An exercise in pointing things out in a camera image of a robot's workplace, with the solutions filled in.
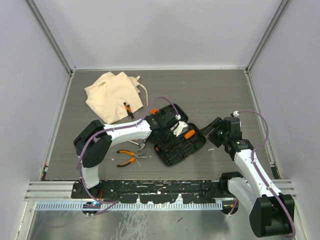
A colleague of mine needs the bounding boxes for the black plastic tool case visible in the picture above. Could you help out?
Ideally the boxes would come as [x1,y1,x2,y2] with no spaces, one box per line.
[145,104,207,167]

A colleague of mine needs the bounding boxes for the large orange handle screwdriver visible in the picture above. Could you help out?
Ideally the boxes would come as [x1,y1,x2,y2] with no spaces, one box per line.
[174,129,196,143]

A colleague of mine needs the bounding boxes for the small orange black screwdriver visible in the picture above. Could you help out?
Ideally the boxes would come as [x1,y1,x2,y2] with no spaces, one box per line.
[123,102,131,118]

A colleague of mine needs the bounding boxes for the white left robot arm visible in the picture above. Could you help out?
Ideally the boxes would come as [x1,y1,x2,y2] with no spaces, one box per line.
[73,111,181,198]

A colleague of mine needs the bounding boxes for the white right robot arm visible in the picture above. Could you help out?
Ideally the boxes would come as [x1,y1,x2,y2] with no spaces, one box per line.
[201,116,296,238]

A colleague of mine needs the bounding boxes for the orange black needle-nose pliers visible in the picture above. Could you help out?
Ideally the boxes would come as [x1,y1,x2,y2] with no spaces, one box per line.
[116,149,148,168]

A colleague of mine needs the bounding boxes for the beige cloth bag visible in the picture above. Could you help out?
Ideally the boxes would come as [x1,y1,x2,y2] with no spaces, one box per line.
[84,71,148,125]

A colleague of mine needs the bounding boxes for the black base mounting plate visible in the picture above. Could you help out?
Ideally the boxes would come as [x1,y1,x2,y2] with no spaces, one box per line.
[71,179,250,204]

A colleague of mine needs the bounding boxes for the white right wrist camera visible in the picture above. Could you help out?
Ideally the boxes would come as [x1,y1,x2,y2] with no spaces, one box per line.
[230,110,240,117]

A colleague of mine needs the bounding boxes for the black handle claw hammer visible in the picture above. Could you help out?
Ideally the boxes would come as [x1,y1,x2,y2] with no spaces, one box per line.
[128,139,147,152]

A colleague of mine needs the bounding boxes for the perforated cable tray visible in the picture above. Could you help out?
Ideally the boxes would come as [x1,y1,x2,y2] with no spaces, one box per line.
[35,200,223,211]

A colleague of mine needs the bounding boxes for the aluminium front rail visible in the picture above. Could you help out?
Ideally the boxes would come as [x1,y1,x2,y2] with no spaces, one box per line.
[24,179,297,201]

